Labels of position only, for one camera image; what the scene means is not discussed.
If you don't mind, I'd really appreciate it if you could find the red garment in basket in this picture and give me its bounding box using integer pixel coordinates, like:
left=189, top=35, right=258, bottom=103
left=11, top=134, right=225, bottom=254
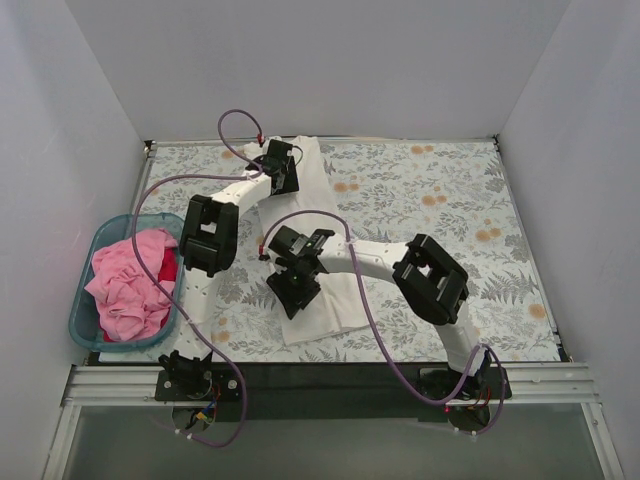
left=157, top=248, right=178, bottom=283

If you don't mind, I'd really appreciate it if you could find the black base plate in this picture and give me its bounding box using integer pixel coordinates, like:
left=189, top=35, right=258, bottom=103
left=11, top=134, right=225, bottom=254
left=155, top=361, right=514, bottom=422

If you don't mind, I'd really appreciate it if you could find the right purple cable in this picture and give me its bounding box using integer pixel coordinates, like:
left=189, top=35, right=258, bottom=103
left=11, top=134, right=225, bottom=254
left=257, top=209, right=509, bottom=437

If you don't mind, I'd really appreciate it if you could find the purple cable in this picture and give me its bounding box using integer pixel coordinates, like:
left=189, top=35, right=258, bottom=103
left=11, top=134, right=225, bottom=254
left=257, top=209, right=509, bottom=437
left=130, top=109, right=265, bottom=449

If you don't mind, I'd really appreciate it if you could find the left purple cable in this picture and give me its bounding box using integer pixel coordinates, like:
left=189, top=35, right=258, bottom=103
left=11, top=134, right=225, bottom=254
left=130, top=109, right=265, bottom=449

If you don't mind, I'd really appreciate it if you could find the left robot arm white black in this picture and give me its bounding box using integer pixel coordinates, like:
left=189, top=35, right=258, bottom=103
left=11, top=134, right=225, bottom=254
left=155, top=139, right=303, bottom=401

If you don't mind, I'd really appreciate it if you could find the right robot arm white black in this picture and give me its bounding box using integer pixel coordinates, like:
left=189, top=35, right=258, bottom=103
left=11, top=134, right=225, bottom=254
left=260, top=226, right=491, bottom=399

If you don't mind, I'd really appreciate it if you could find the pink t shirt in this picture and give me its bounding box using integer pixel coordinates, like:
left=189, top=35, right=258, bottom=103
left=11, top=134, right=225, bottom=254
left=85, top=229, right=177, bottom=342

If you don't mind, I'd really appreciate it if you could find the floral table cloth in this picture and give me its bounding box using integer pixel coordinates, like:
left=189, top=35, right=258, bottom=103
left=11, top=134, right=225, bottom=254
left=97, top=140, right=564, bottom=364

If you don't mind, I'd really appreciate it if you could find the aluminium frame rail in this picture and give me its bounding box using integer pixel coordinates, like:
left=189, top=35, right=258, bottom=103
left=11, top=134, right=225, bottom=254
left=45, top=362, right=623, bottom=479

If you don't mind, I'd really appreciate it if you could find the white t shirt robot print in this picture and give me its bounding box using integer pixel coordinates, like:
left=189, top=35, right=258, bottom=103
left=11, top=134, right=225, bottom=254
left=258, top=136, right=368, bottom=346

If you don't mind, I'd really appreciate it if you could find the teal plastic basket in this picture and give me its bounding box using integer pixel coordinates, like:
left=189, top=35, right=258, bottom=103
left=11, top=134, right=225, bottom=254
left=68, top=212, right=184, bottom=353

